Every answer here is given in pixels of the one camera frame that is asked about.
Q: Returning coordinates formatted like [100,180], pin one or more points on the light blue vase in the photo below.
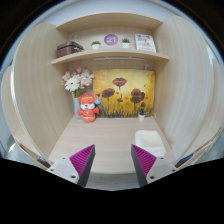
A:
[76,106]

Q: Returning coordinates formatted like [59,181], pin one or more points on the white light bar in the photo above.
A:
[118,59]

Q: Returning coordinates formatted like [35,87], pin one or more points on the pink and white flower bouquet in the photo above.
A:
[76,81]

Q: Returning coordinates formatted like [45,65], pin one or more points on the wooden chair with blue seat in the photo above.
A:
[35,158]
[196,155]

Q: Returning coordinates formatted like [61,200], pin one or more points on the white towel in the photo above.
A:
[150,141]

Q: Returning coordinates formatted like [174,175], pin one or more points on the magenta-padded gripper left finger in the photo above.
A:
[81,161]

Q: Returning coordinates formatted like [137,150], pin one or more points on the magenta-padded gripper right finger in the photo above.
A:
[145,162]

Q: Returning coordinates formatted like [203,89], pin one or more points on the yellow poppy flower painting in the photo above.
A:
[126,80]

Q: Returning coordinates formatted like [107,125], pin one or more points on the small potted plant white pot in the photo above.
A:
[141,116]

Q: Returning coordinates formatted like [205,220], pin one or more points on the red plush toy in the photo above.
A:
[88,113]

